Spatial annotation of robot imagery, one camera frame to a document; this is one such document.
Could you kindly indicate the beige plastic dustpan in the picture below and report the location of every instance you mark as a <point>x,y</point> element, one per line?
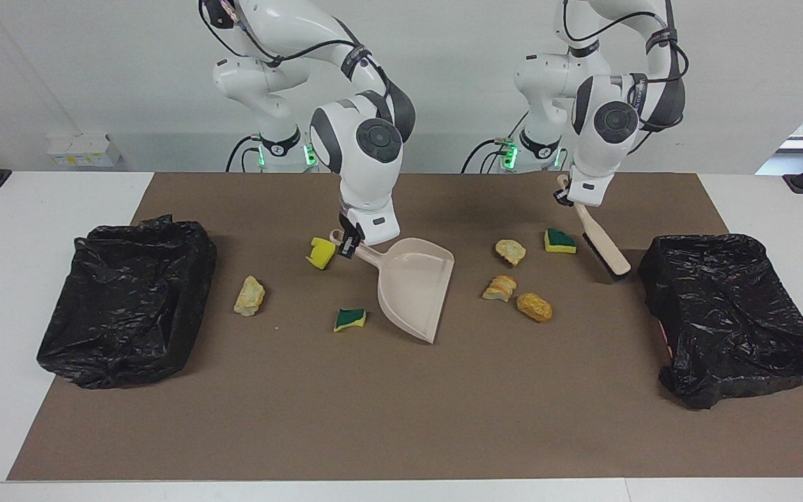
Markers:
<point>415,286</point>

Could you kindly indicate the black bag lined trash bin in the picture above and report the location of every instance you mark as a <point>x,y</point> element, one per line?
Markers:
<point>129,300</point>
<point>729,314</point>

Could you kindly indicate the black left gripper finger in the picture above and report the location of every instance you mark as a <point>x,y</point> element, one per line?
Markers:
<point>563,198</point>

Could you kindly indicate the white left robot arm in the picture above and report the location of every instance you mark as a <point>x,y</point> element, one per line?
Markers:
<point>600,150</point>

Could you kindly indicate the pale yellow bread chunk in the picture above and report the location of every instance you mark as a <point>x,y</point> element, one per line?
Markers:
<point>249,295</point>

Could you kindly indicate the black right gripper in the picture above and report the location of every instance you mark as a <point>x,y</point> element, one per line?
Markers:
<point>351,224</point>

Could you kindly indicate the green yellow sponge piece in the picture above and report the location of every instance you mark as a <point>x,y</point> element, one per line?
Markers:
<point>560,240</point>
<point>350,319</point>

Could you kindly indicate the striped croissant piece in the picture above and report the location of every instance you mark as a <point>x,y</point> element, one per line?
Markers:
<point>499,288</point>

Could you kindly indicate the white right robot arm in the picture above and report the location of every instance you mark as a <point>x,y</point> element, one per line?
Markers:
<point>366,174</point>

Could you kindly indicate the brown table mat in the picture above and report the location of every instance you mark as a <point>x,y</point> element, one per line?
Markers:
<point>373,446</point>

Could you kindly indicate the beige hand brush black bristles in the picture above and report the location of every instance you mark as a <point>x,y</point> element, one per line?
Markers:
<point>607,247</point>

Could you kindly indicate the brown fried nugget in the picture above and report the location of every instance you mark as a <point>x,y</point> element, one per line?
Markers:
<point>534,307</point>

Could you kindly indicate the light toasted bread chunk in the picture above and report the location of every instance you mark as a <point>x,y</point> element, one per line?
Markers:
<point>511,251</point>

